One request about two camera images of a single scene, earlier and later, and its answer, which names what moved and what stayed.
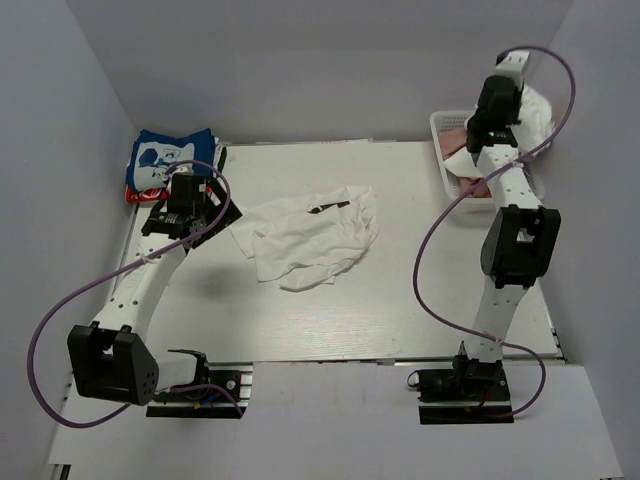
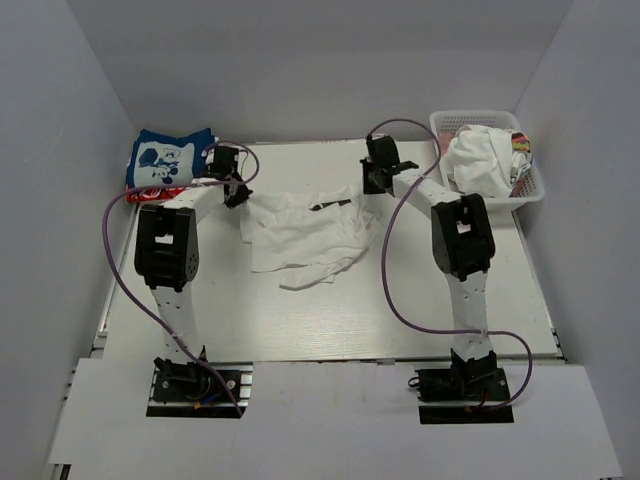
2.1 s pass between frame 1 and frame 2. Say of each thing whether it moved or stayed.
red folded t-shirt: stayed
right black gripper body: moved
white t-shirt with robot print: stayed
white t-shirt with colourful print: moved
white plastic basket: stayed
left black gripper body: moved
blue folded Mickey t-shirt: stayed
